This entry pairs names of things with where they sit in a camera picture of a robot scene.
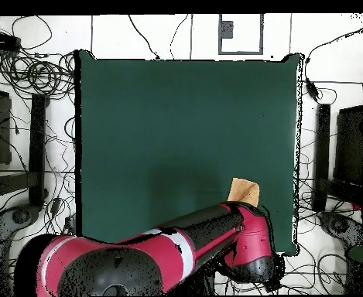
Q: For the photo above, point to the orange terry towel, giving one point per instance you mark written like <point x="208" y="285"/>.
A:
<point x="244" y="191"/>

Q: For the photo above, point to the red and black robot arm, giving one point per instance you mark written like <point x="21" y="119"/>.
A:
<point x="156" y="256"/>

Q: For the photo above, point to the dark green table cloth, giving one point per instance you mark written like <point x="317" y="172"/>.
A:
<point x="131" y="123"/>

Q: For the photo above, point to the black floor beam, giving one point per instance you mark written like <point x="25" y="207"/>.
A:
<point x="322" y="154"/>
<point x="37" y="148"/>

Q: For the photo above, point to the small grey floor box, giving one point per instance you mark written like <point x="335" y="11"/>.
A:
<point x="226" y="29"/>

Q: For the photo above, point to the black power adapter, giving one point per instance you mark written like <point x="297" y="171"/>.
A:
<point x="311" y="89"/>

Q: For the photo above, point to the black stand foot with caster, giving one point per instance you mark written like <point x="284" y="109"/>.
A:
<point x="342" y="225"/>
<point x="17" y="216"/>

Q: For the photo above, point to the black power strip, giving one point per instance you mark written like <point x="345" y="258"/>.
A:
<point x="1" y="41"/>

